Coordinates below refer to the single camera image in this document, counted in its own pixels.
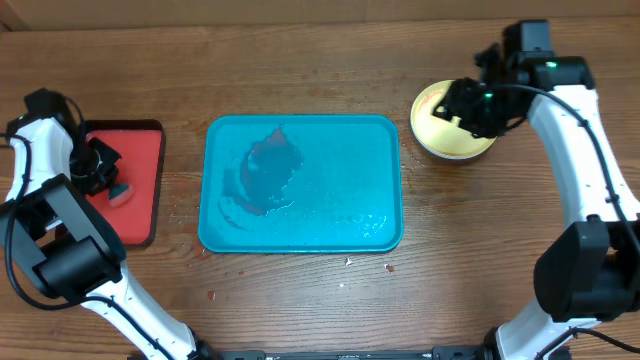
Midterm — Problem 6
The green and pink sponge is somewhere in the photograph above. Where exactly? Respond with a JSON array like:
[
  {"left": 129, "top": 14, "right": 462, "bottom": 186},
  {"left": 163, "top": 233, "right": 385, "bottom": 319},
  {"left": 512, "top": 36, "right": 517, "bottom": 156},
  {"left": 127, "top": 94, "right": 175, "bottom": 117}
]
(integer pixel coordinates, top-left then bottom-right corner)
[{"left": 108, "top": 183, "right": 134, "bottom": 207}]

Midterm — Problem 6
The dark tray with red liquid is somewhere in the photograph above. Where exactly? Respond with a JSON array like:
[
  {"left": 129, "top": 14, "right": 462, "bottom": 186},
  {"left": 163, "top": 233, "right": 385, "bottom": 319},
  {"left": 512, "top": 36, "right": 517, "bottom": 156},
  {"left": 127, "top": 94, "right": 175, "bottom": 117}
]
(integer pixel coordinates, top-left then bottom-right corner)
[{"left": 87, "top": 119, "right": 166, "bottom": 247}]

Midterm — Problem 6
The teal plastic tray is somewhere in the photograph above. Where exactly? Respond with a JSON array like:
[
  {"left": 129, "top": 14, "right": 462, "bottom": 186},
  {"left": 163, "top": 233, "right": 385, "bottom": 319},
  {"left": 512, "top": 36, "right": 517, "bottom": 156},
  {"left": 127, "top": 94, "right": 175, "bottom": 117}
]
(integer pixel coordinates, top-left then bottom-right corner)
[{"left": 198, "top": 114, "right": 404, "bottom": 254}]

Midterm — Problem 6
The yellow round plate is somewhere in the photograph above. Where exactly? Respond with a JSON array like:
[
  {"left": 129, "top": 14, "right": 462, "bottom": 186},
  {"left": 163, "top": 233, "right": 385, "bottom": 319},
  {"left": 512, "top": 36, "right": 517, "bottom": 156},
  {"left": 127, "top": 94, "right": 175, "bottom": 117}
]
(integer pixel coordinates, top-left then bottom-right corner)
[{"left": 410, "top": 80, "right": 496, "bottom": 154}]

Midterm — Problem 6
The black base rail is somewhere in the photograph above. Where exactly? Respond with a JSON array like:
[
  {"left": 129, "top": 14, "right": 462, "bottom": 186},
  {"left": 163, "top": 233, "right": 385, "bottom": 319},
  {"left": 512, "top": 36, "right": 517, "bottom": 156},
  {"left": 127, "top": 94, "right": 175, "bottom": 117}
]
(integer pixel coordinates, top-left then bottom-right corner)
[{"left": 218, "top": 346, "right": 490, "bottom": 360}]

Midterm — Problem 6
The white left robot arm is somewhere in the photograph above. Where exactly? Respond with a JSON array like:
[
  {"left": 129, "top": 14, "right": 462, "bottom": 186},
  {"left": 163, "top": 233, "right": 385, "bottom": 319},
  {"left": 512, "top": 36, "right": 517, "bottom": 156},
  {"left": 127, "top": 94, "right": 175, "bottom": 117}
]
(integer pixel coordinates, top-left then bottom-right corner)
[{"left": 1, "top": 117, "right": 208, "bottom": 359}]

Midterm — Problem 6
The white round plate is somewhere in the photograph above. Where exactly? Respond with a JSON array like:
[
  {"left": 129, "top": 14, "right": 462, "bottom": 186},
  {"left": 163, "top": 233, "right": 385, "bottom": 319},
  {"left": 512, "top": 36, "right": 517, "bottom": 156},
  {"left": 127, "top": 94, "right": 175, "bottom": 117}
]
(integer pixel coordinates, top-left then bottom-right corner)
[{"left": 419, "top": 143, "right": 492, "bottom": 162}]

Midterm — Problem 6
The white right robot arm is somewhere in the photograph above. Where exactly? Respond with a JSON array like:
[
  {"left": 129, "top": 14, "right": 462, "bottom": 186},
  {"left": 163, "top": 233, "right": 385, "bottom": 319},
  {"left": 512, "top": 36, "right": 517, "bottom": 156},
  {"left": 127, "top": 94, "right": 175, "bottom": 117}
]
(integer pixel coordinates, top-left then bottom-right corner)
[{"left": 432, "top": 44, "right": 639, "bottom": 359}]

